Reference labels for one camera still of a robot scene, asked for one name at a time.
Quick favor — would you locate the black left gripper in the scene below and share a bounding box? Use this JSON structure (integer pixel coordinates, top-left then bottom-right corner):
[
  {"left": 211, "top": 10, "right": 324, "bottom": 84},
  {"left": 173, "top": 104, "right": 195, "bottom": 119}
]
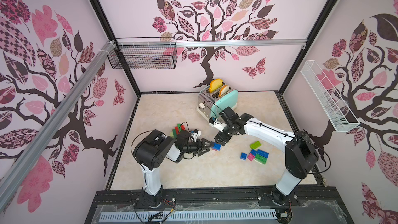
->
[{"left": 182, "top": 138, "right": 214, "bottom": 157}]

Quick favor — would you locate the lime lego brick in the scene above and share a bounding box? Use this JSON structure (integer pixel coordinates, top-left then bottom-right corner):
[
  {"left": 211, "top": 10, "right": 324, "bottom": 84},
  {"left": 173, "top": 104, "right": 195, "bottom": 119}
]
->
[{"left": 249, "top": 141, "right": 261, "bottom": 150}]

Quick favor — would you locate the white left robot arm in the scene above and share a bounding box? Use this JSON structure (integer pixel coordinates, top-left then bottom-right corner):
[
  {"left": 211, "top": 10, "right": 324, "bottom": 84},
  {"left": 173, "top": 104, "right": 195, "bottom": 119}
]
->
[{"left": 131, "top": 130, "right": 215, "bottom": 208}]

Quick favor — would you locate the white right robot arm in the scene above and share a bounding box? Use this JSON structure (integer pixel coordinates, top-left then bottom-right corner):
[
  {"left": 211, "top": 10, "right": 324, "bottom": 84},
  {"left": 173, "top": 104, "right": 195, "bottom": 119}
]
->
[{"left": 209, "top": 107, "right": 319, "bottom": 206}]

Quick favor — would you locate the blue small lego brick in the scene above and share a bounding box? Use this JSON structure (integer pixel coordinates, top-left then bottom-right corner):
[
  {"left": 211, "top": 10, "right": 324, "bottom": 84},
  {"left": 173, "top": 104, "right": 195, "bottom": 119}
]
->
[{"left": 240, "top": 153, "right": 247, "bottom": 160}]

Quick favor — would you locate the pink lego brick lower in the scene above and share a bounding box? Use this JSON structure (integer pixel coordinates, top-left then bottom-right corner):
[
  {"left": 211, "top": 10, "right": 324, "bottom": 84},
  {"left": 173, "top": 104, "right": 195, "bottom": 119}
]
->
[{"left": 247, "top": 153, "right": 255, "bottom": 161}]

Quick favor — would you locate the green lego brick right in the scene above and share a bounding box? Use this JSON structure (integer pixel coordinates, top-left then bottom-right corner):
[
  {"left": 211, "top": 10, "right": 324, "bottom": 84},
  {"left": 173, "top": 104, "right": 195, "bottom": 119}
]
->
[{"left": 255, "top": 154, "right": 267, "bottom": 164}]

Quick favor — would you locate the blue long lego brick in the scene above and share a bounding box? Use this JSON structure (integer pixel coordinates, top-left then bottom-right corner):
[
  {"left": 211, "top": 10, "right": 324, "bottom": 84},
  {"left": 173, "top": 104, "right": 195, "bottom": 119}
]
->
[{"left": 257, "top": 149, "right": 268, "bottom": 159}]

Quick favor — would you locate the mint and cream toaster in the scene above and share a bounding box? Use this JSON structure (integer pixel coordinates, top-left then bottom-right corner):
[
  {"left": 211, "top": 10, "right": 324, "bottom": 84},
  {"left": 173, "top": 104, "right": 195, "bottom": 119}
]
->
[{"left": 196, "top": 86, "right": 238, "bottom": 121}]

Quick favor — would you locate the toast slice right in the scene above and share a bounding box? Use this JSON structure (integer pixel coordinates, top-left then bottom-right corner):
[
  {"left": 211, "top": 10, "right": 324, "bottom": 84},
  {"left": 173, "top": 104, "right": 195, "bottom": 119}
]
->
[{"left": 218, "top": 85, "right": 231, "bottom": 97}]

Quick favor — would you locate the toast slice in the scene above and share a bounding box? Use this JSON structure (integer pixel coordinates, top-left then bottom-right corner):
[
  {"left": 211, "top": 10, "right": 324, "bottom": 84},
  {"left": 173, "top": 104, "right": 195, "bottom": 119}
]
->
[
  {"left": 218, "top": 85, "right": 231, "bottom": 97},
  {"left": 209, "top": 79, "right": 223, "bottom": 93}
]

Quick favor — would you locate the toast slice left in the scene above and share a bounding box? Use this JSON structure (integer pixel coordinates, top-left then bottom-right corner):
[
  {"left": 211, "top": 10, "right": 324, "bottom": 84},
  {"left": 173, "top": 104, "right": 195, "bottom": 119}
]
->
[{"left": 209, "top": 79, "right": 223, "bottom": 93}]

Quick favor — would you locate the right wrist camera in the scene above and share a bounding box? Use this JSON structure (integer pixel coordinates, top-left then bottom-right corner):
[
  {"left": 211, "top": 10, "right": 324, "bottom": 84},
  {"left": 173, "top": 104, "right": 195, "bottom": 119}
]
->
[{"left": 209, "top": 117, "right": 227, "bottom": 132}]

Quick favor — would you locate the white slotted cable duct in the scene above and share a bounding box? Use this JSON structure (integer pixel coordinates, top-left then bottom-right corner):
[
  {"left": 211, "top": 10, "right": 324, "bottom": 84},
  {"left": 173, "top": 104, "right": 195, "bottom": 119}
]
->
[{"left": 97, "top": 209, "right": 277, "bottom": 224}]

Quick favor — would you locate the aluminium rail back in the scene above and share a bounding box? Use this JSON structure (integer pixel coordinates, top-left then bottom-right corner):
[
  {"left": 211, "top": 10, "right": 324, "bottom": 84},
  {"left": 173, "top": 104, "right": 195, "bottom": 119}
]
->
[{"left": 118, "top": 39, "right": 307, "bottom": 48}]

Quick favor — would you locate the aluminium rail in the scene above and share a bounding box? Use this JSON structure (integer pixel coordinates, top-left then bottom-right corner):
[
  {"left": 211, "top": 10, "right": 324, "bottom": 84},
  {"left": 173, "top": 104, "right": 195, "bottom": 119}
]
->
[
  {"left": 118, "top": 39, "right": 307, "bottom": 48},
  {"left": 1, "top": 40, "right": 116, "bottom": 211}
]

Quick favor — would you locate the black wire basket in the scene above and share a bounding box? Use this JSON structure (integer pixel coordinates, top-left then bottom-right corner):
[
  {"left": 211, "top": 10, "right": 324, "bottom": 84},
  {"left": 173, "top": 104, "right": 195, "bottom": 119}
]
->
[{"left": 108, "top": 36, "right": 178, "bottom": 69}]

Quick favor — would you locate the white wire shelf basket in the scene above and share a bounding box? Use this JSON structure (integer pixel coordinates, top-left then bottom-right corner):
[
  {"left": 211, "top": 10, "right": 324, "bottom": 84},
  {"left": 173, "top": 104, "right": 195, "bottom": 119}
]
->
[{"left": 301, "top": 60, "right": 360, "bottom": 133}]

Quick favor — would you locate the aluminium rail left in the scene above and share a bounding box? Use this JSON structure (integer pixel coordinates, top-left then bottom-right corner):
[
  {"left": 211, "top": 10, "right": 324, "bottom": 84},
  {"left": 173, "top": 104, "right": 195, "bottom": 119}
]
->
[{"left": 1, "top": 40, "right": 116, "bottom": 211}]

